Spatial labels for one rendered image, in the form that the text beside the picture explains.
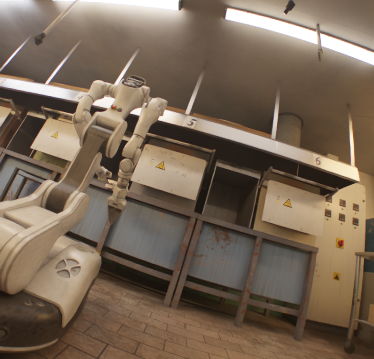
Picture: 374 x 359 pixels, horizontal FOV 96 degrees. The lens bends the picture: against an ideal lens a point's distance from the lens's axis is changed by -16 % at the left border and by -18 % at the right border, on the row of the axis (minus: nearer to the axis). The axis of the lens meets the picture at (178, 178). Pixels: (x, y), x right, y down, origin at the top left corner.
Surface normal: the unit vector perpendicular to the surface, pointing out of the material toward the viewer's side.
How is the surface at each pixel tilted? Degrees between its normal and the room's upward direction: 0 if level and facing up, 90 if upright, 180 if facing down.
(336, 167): 80
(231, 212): 90
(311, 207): 90
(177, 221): 90
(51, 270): 38
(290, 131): 90
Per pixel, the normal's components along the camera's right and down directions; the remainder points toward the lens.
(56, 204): 0.10, -0.03
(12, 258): 0.30, -0.51
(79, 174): 0.19, -0.34
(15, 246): 0.33, -0.74
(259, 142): 0.05, -0.49
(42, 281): 0.35, -0.88
